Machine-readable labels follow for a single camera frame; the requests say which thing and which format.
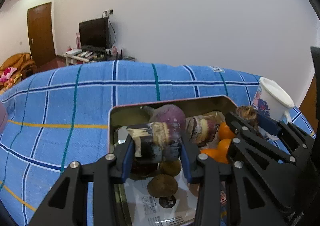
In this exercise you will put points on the black wifi router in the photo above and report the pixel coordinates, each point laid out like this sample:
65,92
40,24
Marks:
114,54

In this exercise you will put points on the yellow brown longan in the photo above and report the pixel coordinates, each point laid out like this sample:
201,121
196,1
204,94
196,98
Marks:
171,168

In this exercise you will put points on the black television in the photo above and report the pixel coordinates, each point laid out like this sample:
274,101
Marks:
94,33

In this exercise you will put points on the dark mangosteen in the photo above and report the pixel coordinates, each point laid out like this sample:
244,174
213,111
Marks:
140,171

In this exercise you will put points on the purple round turnip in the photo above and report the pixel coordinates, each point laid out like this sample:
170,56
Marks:
168,113

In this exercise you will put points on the brown dried mangosteen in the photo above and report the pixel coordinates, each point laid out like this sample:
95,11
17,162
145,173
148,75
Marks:
249,114

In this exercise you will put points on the wall power socket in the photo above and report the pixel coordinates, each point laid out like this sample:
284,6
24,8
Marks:
107,13

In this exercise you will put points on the purple electric kettle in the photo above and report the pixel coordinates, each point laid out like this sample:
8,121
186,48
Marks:
3,117

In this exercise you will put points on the pink floral cushion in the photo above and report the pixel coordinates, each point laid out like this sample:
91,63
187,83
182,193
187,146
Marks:
7,73

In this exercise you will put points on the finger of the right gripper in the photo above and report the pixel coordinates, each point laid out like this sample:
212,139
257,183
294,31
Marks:
249,148
289,134

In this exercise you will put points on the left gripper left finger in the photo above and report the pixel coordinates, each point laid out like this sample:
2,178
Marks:
66,202

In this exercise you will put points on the orange tangerine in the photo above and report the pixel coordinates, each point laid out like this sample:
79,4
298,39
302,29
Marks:
218,155
223,146
225,132

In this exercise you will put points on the white tv stand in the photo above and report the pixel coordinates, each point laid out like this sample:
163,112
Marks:
77,56

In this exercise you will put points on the blue plaid tablecloth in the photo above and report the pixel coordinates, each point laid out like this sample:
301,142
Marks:
62,115

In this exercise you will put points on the white floral mug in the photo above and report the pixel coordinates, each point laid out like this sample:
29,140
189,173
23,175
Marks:
272,100

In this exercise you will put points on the paper leaflet in tin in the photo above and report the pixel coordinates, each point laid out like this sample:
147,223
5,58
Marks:
138,207

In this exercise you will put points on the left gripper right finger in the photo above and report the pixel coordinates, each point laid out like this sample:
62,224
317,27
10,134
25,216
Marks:
247,204

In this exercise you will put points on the orange leather sofa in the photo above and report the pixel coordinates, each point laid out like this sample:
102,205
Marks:
25,65

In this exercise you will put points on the pink metal tin box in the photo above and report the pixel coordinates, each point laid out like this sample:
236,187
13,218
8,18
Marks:
120,117

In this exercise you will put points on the pink box beside television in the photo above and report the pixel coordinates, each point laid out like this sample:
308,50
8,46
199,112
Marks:
78,44

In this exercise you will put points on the brown wooden door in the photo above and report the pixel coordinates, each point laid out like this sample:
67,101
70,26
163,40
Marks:
40,33

